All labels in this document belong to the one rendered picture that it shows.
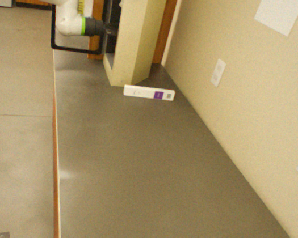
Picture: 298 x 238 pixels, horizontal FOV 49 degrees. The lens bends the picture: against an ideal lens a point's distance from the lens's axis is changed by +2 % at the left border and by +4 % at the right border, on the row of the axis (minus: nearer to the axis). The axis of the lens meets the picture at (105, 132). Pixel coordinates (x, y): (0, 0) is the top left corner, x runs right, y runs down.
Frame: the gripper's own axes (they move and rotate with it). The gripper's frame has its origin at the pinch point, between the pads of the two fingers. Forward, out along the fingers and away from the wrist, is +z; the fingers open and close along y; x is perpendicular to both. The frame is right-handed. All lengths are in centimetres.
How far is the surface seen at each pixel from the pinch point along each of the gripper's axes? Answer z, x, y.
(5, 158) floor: -74, 120, 37
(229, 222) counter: 13, 26, -106
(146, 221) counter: -14, 26, -105
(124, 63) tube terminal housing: -5.1, 12.6, -13.9
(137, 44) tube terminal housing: 0.0, 2.4, -13.9
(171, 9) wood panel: 27.2, -7.0, 23.2
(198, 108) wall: 33, 27, -33
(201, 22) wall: 32.8, -9.1, -8.5
